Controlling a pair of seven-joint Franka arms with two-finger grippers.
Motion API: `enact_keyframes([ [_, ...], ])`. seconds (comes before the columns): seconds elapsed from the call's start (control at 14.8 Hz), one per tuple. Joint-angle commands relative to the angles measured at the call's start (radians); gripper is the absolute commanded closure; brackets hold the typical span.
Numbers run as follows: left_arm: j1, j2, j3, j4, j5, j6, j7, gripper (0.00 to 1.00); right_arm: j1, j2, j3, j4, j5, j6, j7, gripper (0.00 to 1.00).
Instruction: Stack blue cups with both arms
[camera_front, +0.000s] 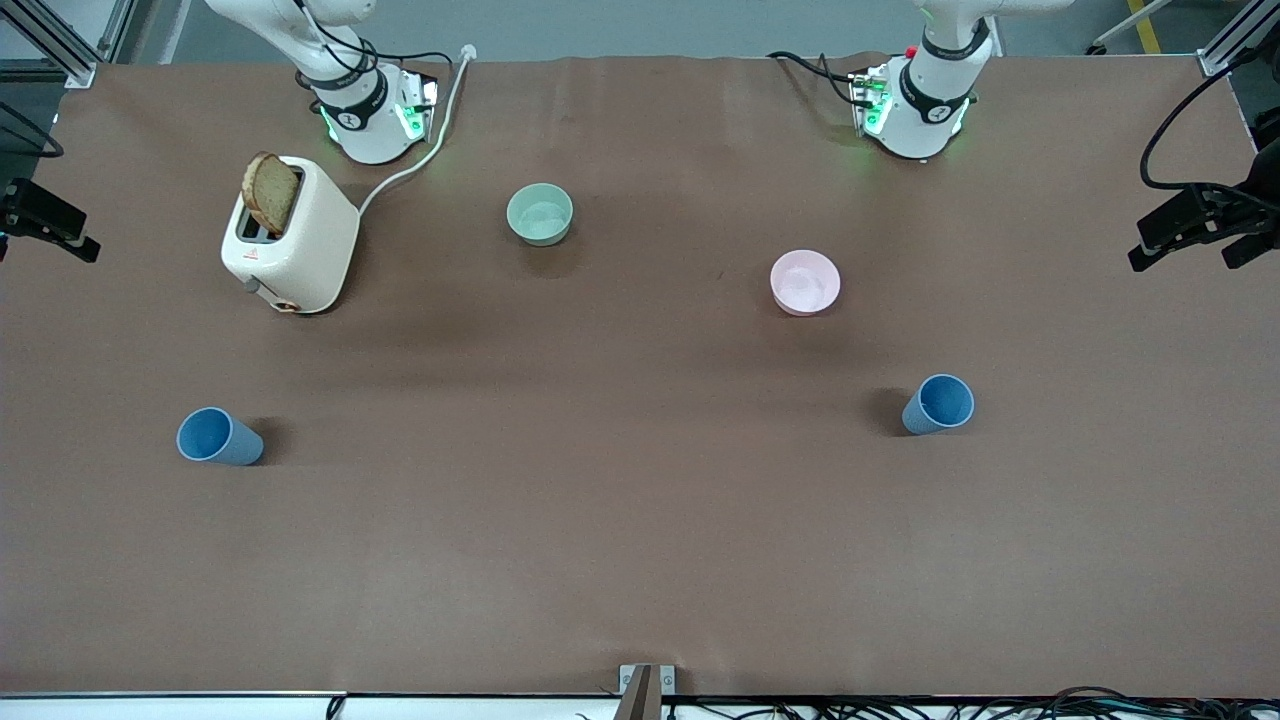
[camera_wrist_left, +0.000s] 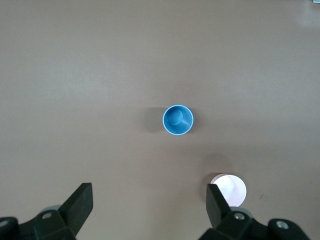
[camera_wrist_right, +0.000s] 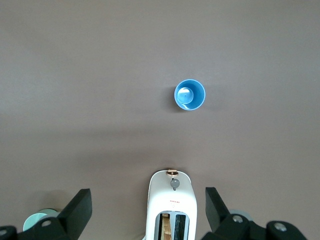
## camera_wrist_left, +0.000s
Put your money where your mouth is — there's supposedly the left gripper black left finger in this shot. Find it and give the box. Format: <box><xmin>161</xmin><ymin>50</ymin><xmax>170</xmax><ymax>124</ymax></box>
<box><xmin>0</xmin><ymin>182</ymin><xmax>94</xmax><ymax>240</ymax></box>

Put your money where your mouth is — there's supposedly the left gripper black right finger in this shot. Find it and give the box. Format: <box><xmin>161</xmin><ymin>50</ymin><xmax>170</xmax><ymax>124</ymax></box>
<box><xmin>199</xmin><ymin>183</ymin><xmax>312</xmax><ymax>240</ymax></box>

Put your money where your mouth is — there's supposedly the small blue plastic cup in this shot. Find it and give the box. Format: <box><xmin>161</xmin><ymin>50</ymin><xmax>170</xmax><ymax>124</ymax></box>
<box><xmin>162</xmin><ymin>104</ymin><xmax>195</xmax><ymax>136</ymax></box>

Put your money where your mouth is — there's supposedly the pink bowl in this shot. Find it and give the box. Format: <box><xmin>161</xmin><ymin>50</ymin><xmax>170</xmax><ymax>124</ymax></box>
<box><xmin>209</xmin><ymin>172</ymin><xmax>248</xmax><ymax>208</ymax></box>

